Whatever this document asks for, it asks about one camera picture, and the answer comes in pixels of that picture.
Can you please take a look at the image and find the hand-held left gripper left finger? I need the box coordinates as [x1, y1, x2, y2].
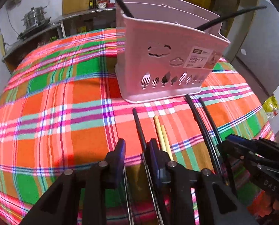
[20, 139, 126, 225]

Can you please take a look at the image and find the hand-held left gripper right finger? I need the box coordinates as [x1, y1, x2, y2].
[149, 138, 259, 225]

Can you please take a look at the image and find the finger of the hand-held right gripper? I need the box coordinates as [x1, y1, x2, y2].
[217, 142, 248, 161]
[227, 133, 255, 150]

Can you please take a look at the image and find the wooden chopstick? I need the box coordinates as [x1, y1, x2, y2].
[160, 125, 175, 162]
[153, 115, 167, 152]

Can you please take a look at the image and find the pink plastic utensil basket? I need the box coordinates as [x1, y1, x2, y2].
[114, 0, 231, 104]

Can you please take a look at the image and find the yellow plastic bag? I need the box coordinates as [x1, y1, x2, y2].
[262, 95, 279, 119]

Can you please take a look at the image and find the plaid tablecloth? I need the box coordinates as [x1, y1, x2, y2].
[0, 27, 277, 225]

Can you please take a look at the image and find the steel kitchen counter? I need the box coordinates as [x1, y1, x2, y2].
[1, 7, 117, 73]

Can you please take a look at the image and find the gas stove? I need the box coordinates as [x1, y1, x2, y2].
[17, 25, 56, 41]

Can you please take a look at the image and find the steel pot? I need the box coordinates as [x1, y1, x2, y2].
[21, 6, 51, 29]

